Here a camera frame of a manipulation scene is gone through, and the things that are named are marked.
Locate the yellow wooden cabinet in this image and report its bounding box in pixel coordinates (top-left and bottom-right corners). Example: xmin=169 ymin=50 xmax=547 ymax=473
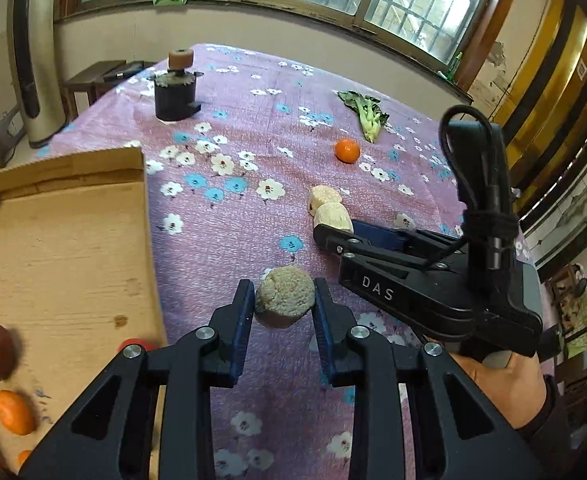
xmin=488 ymin=0 xmax=587 ymax=211

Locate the dark wooden side table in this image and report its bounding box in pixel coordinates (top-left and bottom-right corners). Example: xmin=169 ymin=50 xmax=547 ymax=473
xmin=62 ymin=60 xmax=157 ymax=121

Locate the wall outlet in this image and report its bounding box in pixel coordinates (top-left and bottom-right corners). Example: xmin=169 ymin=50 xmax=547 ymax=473
xmin=0 ymin=107 xmax=27 ymax=136

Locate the white tower air conditioner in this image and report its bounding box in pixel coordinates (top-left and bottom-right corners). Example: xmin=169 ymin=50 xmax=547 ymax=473
xmin=8 ymin=0 xmax=69 ymax=150

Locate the round beige rice cake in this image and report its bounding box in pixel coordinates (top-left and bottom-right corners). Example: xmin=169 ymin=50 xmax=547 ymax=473
xmin=255 ymin=266 xmax=315 ymax=329

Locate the person's right hand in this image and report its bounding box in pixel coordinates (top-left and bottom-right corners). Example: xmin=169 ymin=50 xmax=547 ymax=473
xmin=447 ymin=345 xmax=549 ymax=432

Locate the black cable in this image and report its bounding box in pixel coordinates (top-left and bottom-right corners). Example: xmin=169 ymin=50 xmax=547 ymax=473
xmin=440 ymin=104 xmax=520 ymax=273

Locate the brown cardboard box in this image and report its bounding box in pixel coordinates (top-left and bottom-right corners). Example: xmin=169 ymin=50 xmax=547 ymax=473
xmin=0 ymin=147 xmax=169 ymax=480

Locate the small orange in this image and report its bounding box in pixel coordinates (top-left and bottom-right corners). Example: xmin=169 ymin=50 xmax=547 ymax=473
xmin=335 ymin=139 xmax=361 ymax=164

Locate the green bottle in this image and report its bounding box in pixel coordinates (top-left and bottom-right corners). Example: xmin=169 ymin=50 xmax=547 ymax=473
xmin=446 ymin=51 xmax=464 ymax=84

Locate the green bok choy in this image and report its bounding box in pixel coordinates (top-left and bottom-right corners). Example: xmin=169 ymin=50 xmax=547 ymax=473
xmin=337 ymin=90 xmax=390 ymax=144

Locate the person's right forearm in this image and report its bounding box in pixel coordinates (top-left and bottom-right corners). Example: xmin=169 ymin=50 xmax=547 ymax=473
xmin=513 ymin=374 xmax=587 ymax=480

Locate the brown spool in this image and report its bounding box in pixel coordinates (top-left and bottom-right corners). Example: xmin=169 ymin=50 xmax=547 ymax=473
xmin=168 ymin=48 xmax=193 ymax=71

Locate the wooden chair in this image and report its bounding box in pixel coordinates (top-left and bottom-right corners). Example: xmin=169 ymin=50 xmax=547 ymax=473
xmin=543 ymin=260 xmax=587 ymax=396

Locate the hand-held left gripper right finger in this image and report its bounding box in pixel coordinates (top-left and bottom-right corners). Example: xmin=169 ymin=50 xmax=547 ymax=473
xmin=312 ymin=277 xmax=544 ymax=480

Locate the purple floral blanket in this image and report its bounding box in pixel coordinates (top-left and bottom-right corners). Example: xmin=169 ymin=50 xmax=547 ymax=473
xmin=34 ymin=42 xmax=559 ymax=480

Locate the red tomato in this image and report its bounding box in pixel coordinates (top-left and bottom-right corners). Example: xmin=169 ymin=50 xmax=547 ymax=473
xmin=118 ymin=339 xmax=160 ymax=354

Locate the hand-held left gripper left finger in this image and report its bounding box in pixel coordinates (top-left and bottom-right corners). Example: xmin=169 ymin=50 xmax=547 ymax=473
xmin=18 ymin=279 xmax=255 ymax=480

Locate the black cylindrical device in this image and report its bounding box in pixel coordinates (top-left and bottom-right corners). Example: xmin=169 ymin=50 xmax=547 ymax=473
xmin=146 ymin=67 xmax=205 ymax=122

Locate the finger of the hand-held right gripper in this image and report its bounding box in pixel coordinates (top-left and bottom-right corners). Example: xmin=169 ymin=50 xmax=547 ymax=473
xmin=313 ymin=224 xmax=455 ymax=269
xmin=351 ymin=219 xmax=470 ymax=262

